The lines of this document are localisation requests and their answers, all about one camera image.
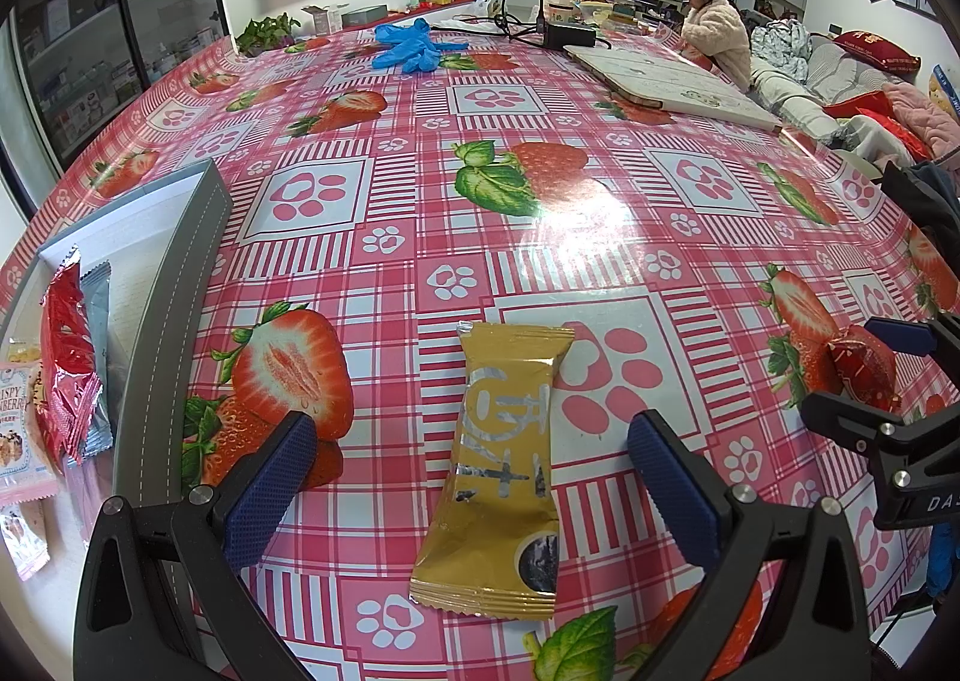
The white flat board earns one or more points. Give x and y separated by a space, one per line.
675 85

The dark jacket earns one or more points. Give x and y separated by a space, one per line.
926 201

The glass door cabinet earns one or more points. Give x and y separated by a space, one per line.
90 13

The white cardboard box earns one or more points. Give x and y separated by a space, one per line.
322 19

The green potted plant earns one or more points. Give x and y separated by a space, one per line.
266 34

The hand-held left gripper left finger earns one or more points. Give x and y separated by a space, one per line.
270 486

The green flat box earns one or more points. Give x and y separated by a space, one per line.
365 15

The strawberry printed tablecloth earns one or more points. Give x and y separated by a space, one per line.
525 238

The grey cardboard box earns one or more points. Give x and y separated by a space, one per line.
161 321

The red cushion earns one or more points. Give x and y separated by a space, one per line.
877 51

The blue gloves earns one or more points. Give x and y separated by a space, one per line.
409 47

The grey printed blanket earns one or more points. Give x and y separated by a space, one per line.
780 42

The black power adapter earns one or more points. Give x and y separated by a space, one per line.
570 34

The gold snack packet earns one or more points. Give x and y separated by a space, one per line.
502 471

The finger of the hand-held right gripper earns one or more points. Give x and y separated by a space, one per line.
847 415
911 336

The pink snack packet with picture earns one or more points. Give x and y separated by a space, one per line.
22 426

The silver snack packet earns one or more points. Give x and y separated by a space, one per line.
97 321

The grey sofa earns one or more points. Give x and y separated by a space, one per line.
817 96

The pink quilted blanket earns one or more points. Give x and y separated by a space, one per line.
926 118

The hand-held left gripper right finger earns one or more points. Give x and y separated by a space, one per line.
667 478

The red snack packet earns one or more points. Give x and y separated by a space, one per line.
75 418
866 366
66 321

